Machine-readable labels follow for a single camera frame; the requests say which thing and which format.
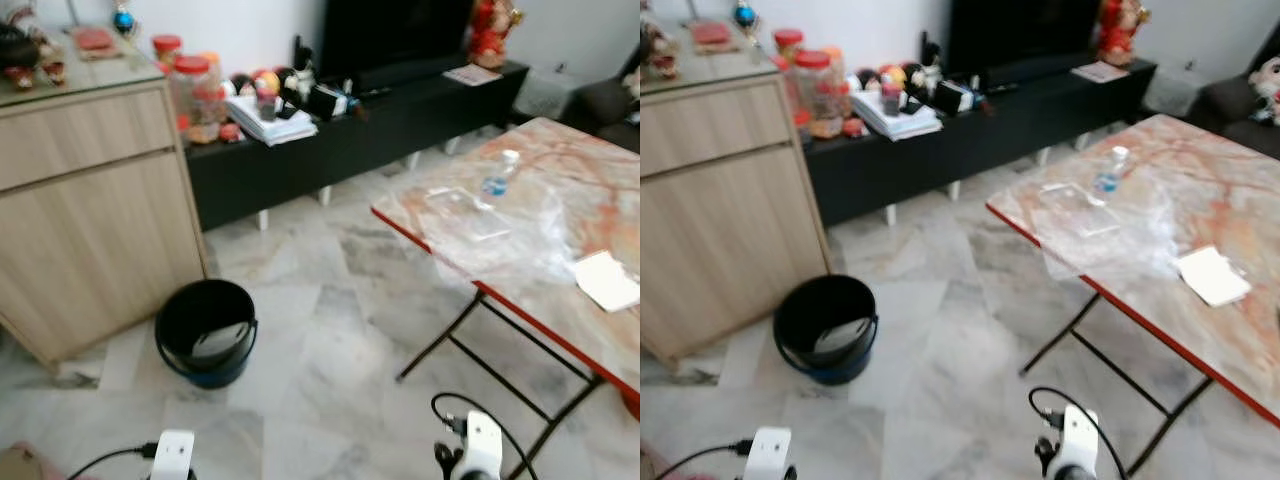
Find black plastic rubbish bucket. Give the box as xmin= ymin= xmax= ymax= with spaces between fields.
xmin=773 ymin=275 xmax=879 ymax=386
xmin=155 ymin=280 xmax=259 ymax=389

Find clear plastic bag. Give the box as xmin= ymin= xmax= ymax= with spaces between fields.
xmin=1045 ymin=190 xmax=1181 ymax=278
xmin=508 ymin=185 xmax=583 ymax=278

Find white flat paper packet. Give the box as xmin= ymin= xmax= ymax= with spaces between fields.
xmin=1175 ymin=246 xmax=1253 ymax=308
xmin=575 ymin=250 xmax=641 ymax=313

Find clear plastic tray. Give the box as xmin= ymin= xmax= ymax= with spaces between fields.
xmin=425 ymin=187 xmax=511 ymax=241
xmin=1038 ymin=183 xmax=1121 ymax=237

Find clear plastic water bottle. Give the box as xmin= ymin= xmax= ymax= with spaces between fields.
xmin=1093 ymin=146 xmax=1131 ymax=201
xmin=482 ymin=150 xmax=521 ymax=201

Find orange marble folding table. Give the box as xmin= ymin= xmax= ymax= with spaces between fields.
xmin=370 ymin=117 xmax=641 ymax=480
xmin=985 ymin=113 xmax=1280 ymax=476

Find black TV console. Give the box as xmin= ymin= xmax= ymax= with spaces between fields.
xmin=185 ymin=62 xmax=531 ymax=231
xmin=805 ymin=58 xmax=1159 ymax=226

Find light wood sideboard cabinet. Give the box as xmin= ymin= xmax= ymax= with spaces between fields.
xmin=640 ymin=52 xmax=831 ymax=366
xmin=0 ymin=58 xmax=211 ymax=366

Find stack of white papers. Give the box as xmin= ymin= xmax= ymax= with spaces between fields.
xmin=850 ymin=92 xmax=943 ymax=141
xmin=225 ymin=95 xmax=319 ymax=148

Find black white small box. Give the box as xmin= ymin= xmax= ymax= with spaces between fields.
xmin=300 ymin=85 xmax=353 ymax=121
xmin=930 ymin=80 xmax=986 ymax=113

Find lace-covered side table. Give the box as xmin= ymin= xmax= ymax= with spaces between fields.
xmin=515 ymin=68 xmax=578 ymax=119
xmin=1145 ymin=65 xmax=1206 ymax=114

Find white red booklet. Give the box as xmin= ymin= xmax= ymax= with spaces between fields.
xmin=443 ymin=65 xmax=501 ymax=87
xmin=1070 ymin=62 xmax=1129 ymax=83

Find black flat television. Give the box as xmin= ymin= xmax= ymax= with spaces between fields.
xmin=318 ymin=0 xmax=476 ymax=86
xmin=945 ymin=0 xmax=1101 ymax=77

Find large red-lidded snack jar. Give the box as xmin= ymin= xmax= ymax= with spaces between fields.
xmin=172 ymin=55 xmax=223 ymax=144
xmin=793 ymin=50 xmax=847 ymax=139

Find cartoon boy plush doll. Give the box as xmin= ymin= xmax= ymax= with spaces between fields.
xmin=1250 ymin=55 xmax=1280 ymax=123

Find red figurine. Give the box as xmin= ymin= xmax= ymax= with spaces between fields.
xmin=1097 ymin=0 xmax=1151 ymax=66
xmin=468 ymin=0 xmax=523 ymax=69

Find dark ornament figurines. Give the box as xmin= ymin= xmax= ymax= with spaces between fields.
xmin=0 ymin=10 xmax=66 ymax=91
xmin=645 ymin=20 xmax=683 ymax=79

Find red square tray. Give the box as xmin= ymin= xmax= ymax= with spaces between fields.
xmin=690 ymin=22 xmax=739 ymax=53
xmin=72 ymin=27 xmax=121 ymax=59

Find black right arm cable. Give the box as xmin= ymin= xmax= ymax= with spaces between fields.
xmin=430 ymin=392 xmax=541 ymax=480
xmin=1028 ymin=387 xmax=1131 ymax=480

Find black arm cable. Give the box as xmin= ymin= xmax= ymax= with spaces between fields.
xmin=65 ymin=443 xmax=161 ymax=480
xmin=430 ymin=392 xmax=541 ymax=480
xmin=655 ymin=440 xmax=751 ymax=480
xmin=1028 ymin=387 xmax=1131 ymax=480

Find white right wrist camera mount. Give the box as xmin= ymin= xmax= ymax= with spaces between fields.
xmin=460 ymin=410 xmax=504 ymax=479
xmin=1058 ymin=405 xmax=1101 ymax=476

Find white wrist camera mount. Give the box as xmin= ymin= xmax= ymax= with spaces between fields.
xmin=150 ymin=430 xmax=196 ymax=480
xmin=1058 ymin=405 xmax=1101 ymax=476
xmin=460 ymin=410 xmax=504 ymax=479
xmin=745 ymin=427 xmax=793 ymax=480

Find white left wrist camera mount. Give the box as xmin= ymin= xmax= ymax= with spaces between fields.
xmin=150 ymin=430 xmax=196 ymax=480
xmin=745 ymin=427 xmax=793 ymax=480

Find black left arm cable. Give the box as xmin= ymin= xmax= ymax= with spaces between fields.
xmin=65 ymin=443 xmax=161 ymax=480
xmin=655 ymin=440 xmax=751 ymax=480

